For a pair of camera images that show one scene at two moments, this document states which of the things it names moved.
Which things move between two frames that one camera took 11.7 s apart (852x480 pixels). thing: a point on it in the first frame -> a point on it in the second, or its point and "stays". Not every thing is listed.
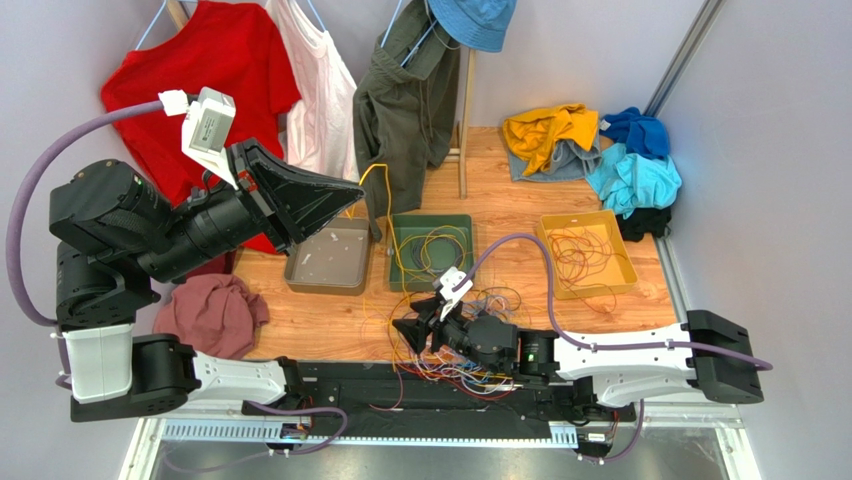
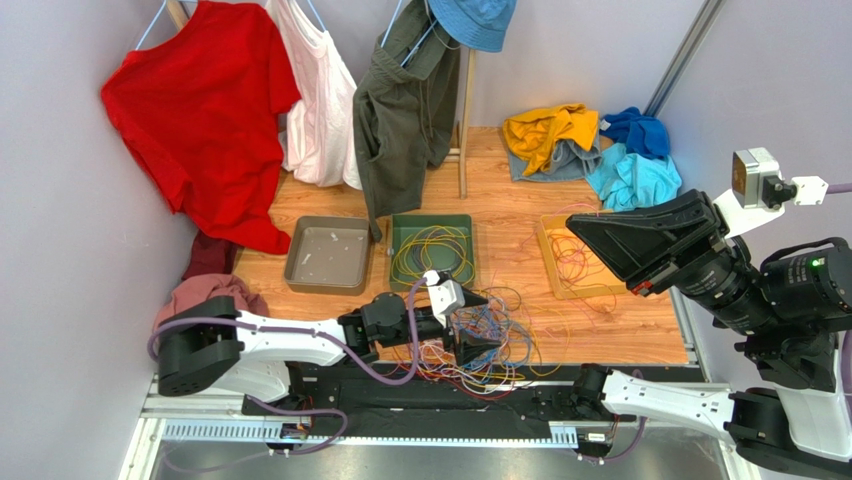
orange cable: x=583 y=255 stays
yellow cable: x=392 y=222 -> x=466 y=275
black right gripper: x=437 y=331 -> x=684 y=249
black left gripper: x=288 y=203 -> x=468 y=346
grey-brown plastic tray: x=333 y=262 stays
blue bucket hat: x=477 y=24 stays
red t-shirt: x=229 y=47 stays
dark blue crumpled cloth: x=640 y=134 stays
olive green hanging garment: x=404 y=111 stays
